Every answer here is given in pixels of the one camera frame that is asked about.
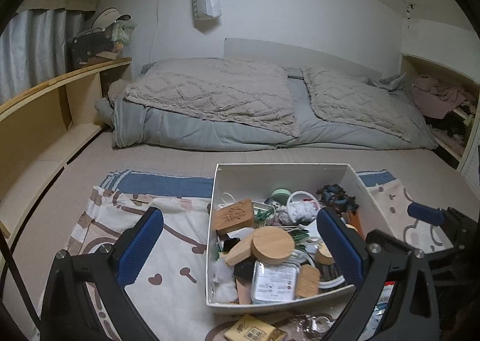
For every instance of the white cap on shelf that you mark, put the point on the white cap on shelf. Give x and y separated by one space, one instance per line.
108 17

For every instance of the grey duvet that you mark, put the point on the grey duvet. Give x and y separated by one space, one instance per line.
133 123

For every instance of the wooden bedside shelf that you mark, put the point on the wooden bedside shelf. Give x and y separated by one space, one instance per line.
42 129

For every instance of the cream shoe box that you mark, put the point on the cream shoe box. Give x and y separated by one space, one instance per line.
257 182

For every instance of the cartoon bear blanket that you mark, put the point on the cartoon bear blanket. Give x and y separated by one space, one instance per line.
169 292

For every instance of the black bag on shelf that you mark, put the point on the black bag on shelf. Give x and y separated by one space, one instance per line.
93 46

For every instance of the small bamboo rectangle piece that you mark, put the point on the small bamboo rectangle piece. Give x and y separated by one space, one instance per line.
307 284

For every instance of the beige small carton box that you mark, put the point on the beige small carton box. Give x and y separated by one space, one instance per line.
249 328

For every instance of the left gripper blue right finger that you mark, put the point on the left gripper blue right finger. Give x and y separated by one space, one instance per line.
368 264

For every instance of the white headboard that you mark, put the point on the white headboard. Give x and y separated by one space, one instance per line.
289 56

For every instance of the pink clothes pile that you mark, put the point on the pink clothes pile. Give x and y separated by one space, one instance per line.
435 99

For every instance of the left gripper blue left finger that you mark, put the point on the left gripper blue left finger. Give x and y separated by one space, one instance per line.
67 310

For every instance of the grey curtain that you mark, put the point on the grey curtain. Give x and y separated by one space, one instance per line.
34 48

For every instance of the round bamboo lid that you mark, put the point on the round bamboo lid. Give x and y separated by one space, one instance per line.
272 245

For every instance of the wooden engraved block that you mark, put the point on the wooden engraved block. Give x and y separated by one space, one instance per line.
234 217

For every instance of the right beige quilted pillow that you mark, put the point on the right beige quilted pillow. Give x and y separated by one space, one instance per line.
349 100

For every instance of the beige quilted pillow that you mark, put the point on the beige quilted pillow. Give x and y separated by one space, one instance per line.
349 100
241 91

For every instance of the brown blue crochet pouch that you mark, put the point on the brown blue crochet pouch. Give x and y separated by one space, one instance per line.
335 197

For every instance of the left beige quilted pillow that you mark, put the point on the left beige quilted pillow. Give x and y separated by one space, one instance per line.
241 91

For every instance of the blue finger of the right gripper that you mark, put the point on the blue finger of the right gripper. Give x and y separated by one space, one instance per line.
426 214

